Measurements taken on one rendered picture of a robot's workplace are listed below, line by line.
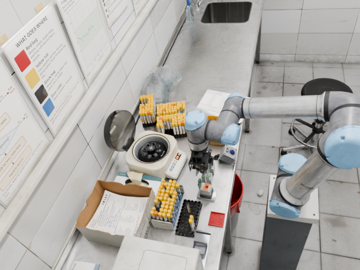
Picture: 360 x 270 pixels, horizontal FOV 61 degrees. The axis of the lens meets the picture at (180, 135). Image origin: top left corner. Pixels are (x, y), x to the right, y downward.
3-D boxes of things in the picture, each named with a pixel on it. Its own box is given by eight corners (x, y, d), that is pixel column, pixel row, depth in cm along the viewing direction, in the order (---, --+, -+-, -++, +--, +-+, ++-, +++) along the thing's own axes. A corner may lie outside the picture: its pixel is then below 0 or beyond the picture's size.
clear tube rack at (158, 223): (173, 231, 140) (171, 223, 134) (153, 227, 142) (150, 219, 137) (185, 192, 153) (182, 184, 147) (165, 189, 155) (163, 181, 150)
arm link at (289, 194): (298, 194, 129) (385, 113, 85) (291, 226, 121) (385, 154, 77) (270, 182, 131) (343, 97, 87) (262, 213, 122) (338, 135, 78)
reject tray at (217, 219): (223, 227, 137) (223, 226, 137) (208, 225, 139) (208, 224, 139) (225, 214, 142) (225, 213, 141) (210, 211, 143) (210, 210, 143)
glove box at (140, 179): (159, 203, 150) (155, 192, 144) (114, 196, 157) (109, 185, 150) (166, 182, 158) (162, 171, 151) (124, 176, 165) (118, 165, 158)
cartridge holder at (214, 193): (215, 202, 147) (214, 197, 144) (196, 198, 149) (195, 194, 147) (217, 192, 150) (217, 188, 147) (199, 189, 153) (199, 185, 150)
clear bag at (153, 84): (167, 110, 195) (162, 87, 182) (141, 113, 197) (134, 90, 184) (169, 84, 213) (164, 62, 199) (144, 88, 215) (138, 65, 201)
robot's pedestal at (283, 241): (291, 254, 210) (313, 181, 147) (290, 284, 197) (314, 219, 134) (261, 248, 215) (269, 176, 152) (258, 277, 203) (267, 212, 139)
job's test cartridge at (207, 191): (210, 198, 147) (209, 190, 142) (201, 196, 148) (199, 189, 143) (212, 191, 149) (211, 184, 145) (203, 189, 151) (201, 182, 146)
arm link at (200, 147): (190, 128, 119) (211, 131, 116) (191, 136, 122) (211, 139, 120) (185, 143, 114) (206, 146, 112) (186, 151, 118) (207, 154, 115)
